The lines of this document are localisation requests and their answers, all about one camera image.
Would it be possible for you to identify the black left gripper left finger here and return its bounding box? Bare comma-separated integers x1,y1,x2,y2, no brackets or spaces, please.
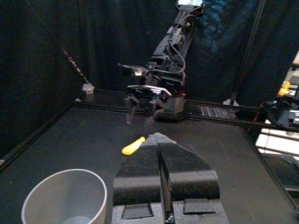
112,135,164,207

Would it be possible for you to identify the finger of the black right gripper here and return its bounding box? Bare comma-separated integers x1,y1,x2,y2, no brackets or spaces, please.
124,94,140,125
144,98,165,129

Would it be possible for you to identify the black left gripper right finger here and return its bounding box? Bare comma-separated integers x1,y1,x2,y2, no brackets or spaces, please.
153,132,222,203

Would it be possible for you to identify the yellow toy banana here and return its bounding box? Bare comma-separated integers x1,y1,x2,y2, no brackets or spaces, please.
120,136,147,157

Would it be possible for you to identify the ribbed black vent plate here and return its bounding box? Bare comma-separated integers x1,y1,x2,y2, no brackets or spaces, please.
200,106,234,120

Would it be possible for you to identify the grey plastic cup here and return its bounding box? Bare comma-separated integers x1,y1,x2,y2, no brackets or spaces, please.
21,168,108,224

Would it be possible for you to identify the white shelf unit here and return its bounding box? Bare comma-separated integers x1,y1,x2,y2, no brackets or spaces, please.
255,120,299,158

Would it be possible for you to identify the black gear with yellow part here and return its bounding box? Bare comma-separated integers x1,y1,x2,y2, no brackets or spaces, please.
263,80,299,133

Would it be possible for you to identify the white corner bracket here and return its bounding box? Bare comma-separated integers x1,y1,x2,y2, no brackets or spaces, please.
222,98,240,107
80,82,96,95

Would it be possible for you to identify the black frame rail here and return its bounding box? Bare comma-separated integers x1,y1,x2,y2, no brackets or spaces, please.
71,99,299,133

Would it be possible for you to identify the black metal frame post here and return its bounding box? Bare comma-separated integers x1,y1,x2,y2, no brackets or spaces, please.
230,0,268,103

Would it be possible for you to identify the red cable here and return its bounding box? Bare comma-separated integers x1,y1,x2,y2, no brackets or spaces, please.
251,101,267,124

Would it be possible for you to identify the thin diagonal cable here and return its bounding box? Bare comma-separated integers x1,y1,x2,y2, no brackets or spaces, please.
23,0,91,86

